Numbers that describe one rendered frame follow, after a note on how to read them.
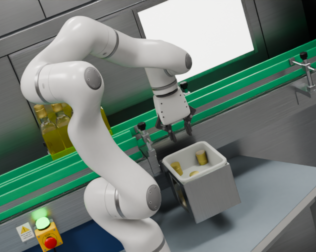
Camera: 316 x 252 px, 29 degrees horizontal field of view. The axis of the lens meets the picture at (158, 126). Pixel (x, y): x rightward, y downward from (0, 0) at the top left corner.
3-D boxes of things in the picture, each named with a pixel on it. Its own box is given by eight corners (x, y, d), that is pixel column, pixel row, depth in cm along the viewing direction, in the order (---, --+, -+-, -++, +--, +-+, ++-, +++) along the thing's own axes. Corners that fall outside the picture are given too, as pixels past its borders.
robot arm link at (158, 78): (182, 74, 195) (158, 77, 200) (170, 36, 190) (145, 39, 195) (170, 86, 189) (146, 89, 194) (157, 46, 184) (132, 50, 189)
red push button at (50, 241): (52, 231, 203) (54, 236, 200) (57, 241, 204) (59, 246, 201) (41, 237, 202) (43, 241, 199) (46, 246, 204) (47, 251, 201)
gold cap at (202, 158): (196, 156, 218) (200, 166, 220) (205, 152, 218) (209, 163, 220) (194, 152, 222) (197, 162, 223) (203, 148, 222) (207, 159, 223)
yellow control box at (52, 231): (60, 235, 211) (52, 217, 209) (64, 245, 205) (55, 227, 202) (41, 244, 210) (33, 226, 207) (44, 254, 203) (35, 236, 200)
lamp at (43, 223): (49, 220, 207) (46, 213, 206) (51, 226, 203) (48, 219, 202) (36, 226, 206) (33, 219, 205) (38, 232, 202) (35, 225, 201)
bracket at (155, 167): (154, 161, 225) (148, 144, 222) (162, 170, 216) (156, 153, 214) (145, 165, 224) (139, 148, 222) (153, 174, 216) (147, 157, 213)
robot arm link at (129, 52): (138, 20, 165) (196, 49, 190) (92, 28, 174) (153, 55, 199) (136, 53, 164) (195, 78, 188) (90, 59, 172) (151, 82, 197)
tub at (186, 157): (210, 159, 226) (203, 139, 223) (235, 182, 206) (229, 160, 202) (167, 179, 223) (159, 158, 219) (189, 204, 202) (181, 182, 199)
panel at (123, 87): (255, 50, 248) (233, -32, 235) (258, 52, 245) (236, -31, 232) (45, 140, 232) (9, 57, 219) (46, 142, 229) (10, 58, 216)
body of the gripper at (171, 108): (175, 79, 200) (185, 110, 204) (147, 91, 198) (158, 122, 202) (184, 84, 193) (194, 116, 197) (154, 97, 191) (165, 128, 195)
